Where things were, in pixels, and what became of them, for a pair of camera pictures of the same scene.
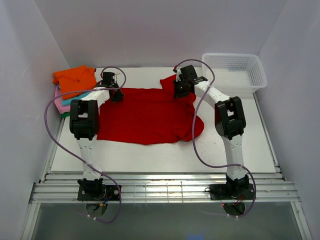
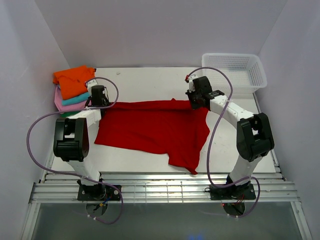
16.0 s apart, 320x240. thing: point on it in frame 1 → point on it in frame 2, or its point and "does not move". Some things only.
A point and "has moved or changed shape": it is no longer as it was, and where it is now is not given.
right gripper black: [177, 94] → [190, 94]
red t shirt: [151, 116] has moved or changed shape
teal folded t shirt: [67, 102] does not move
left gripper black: [118, 98] → [107, 102]
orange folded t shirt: [78, 79] does not move
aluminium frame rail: [61, 187] does not move
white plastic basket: [234, 73] does not move
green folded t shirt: [65, 114] does not move
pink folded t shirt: [58, 101] does not move
